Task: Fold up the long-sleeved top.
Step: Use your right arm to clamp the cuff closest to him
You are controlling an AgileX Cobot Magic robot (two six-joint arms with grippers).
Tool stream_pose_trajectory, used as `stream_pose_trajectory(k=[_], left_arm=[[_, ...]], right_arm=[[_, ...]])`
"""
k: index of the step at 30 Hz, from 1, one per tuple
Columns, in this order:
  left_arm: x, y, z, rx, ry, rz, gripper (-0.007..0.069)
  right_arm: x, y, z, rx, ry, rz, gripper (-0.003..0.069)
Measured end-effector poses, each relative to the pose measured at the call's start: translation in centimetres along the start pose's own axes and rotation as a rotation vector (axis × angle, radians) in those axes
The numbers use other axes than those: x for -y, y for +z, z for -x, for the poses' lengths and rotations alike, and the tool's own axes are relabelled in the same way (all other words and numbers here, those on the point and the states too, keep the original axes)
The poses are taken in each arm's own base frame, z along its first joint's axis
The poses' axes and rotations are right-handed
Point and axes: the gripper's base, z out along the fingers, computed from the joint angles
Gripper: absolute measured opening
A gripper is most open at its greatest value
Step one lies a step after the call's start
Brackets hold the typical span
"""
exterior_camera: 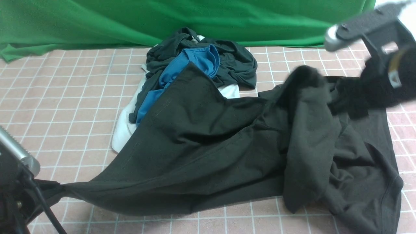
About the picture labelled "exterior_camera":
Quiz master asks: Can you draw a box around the white shirt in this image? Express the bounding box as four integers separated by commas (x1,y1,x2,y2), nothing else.
111,34,241,153

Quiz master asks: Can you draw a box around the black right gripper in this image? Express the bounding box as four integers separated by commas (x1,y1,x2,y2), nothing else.
328,55,400,120

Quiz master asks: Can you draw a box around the pink checkered tablecloth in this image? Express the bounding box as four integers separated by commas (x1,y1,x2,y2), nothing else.
0,43,416,234

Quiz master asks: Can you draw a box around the dark teal gray shirt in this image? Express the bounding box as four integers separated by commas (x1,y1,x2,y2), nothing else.
128,27,259,124

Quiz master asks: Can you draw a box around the blue shirt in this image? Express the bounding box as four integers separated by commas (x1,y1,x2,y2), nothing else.
136,45,221,124

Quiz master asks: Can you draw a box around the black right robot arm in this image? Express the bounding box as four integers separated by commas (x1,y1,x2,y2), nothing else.
328,46,416,119

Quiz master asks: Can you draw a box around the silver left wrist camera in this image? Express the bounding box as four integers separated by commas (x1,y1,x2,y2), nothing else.
0,126,40,186

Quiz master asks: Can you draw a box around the green backdrop cloth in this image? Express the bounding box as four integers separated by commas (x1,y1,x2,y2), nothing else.
0,0,375,62

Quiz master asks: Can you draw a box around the dark gray long-sleeved shirt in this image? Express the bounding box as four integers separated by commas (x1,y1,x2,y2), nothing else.
60,63,403,234

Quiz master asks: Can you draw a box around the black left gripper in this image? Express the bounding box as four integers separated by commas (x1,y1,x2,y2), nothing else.
0,175,62,234

